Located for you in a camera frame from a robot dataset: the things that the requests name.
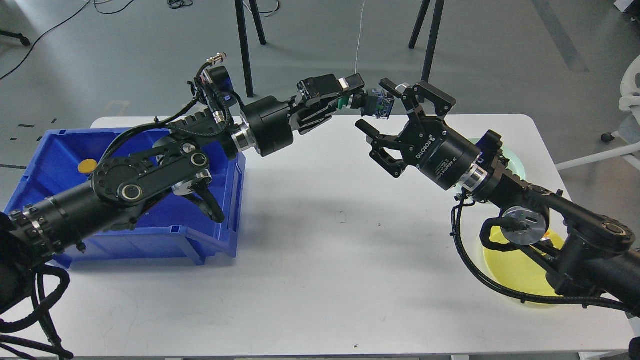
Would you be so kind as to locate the light green plate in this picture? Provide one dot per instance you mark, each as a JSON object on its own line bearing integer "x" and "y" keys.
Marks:
{"x": 514, "y": 163}

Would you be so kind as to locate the yellow plate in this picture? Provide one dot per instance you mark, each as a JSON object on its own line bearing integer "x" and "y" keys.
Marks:
{"x": 515, "y": 270}

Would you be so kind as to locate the blue plastic bin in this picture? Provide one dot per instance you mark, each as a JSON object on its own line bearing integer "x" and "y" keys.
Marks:
{"x": 174, "y": 228}

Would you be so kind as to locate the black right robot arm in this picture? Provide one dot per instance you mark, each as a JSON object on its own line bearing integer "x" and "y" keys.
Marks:
{"x": 587, "y": 257}

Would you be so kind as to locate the black tripod legs right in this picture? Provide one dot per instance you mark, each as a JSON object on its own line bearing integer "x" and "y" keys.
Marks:
{"x": 435, "y": 26}

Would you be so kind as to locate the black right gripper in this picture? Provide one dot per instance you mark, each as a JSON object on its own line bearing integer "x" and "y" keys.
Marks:
{"x": 437, "y": 151}

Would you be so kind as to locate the green push button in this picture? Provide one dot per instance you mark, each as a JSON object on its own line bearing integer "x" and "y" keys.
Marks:
{"x": 376, "y": 103}

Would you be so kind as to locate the white office chair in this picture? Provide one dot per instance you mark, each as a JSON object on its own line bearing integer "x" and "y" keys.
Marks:
{"x": 628, "y": 130}

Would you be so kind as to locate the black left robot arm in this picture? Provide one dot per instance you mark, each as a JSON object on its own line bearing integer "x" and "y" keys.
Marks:
{"x": 140, "y": 168}

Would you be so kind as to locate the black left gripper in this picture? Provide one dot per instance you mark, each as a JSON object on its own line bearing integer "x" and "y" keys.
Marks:
{"x": 271, "y": 122}

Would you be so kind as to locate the black tripod legs left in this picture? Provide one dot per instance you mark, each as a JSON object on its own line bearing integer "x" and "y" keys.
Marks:
{"x": 244, "y": 39}

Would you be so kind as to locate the black tripod legs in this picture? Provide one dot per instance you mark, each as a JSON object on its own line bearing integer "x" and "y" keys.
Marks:
{"x": 244, "y": 39}
{"x": 435, "y": 26}

